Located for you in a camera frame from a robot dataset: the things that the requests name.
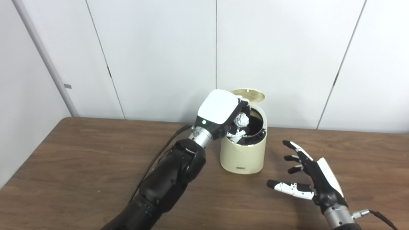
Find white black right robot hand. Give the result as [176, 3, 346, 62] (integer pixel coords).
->
[267, 140, 349, 214]

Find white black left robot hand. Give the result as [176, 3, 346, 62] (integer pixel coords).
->
[197, 89, 251, 140]

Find white paper ball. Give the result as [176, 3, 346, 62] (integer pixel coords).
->
[235, 112, 250, 127]

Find round cream bin lid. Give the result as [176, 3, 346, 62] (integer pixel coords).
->
[231, 88, 266, 103]

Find cream-colored trash bin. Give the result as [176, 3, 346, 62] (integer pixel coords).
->
[220, 88, 267, 175]

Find black bin liner bag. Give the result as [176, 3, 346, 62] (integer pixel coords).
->
[238, 109, 266, 146]

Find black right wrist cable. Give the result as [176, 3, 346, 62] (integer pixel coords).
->
[351, 209, 400, 230]

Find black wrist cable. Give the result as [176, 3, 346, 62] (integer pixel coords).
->
[128, 125, 192, 205]
[351, 209, 400, 230]

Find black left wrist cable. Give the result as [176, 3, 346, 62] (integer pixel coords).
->
[128, 125, 192, 205]

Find grey wall corner post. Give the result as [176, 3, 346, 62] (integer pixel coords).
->
[12, 0, 79, 117]

